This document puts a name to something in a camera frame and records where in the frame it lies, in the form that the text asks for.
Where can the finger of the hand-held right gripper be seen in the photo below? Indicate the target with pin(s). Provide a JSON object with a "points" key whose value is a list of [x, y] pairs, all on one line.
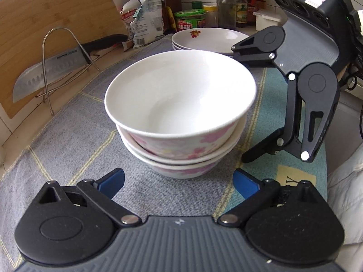
{"points": [[249, 56], [292, 141]]}

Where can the white plastic box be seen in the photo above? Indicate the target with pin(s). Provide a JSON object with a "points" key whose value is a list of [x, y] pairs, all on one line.
{"points": [[266, 19]]}

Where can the person's light clothing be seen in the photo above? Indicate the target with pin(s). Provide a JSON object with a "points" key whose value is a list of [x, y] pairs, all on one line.
{"points": [[348, 192]]}

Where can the yellow lidded small jar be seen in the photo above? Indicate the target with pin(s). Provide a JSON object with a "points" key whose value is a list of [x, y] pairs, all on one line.
{"points": [[210, 15]]}

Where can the grey and teal checked mat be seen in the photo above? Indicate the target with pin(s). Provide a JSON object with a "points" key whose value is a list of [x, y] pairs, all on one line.
{"points": [[71, 136]]}

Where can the clear bottle with red cap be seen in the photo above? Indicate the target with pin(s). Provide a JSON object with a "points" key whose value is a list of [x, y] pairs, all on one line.
{"points": [[227, 8]]}

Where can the white floral bowl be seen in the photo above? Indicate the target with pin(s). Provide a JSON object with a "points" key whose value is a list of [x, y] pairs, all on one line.
{"points": [[239, 130], [181, 96], [181, 171]]}

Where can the stack of white plates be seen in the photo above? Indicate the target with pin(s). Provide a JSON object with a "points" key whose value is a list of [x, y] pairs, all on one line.
{"points": [[221, 38]]}

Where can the red and white bag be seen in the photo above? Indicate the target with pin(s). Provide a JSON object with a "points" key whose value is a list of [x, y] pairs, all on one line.
{"points": [[129, 11]]}

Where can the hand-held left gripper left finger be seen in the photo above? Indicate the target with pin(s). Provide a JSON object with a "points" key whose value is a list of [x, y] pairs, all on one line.
{"points": [[112, 181]]}

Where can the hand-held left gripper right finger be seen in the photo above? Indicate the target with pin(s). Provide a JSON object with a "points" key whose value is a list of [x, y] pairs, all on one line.
{"points": [[245, 184]]}

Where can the brown sauce bottle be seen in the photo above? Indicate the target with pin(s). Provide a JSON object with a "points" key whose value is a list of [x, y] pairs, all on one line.
{"points": [[253, 5]]}

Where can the white snack bag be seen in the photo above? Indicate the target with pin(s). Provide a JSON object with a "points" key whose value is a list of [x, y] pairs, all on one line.
{"points": [[147, 22]]}

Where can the bamboo cutting board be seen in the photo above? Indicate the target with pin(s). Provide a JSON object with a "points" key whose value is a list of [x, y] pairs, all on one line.
{"points": [[42, 11]]}

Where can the white fruit print plate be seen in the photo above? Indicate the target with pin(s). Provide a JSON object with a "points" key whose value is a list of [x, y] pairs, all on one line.
{"points": [[177, 46], [181, 50]]}

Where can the green lidded jar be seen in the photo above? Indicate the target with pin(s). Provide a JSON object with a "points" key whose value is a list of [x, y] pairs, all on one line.
{"points": [[189, 21]]}

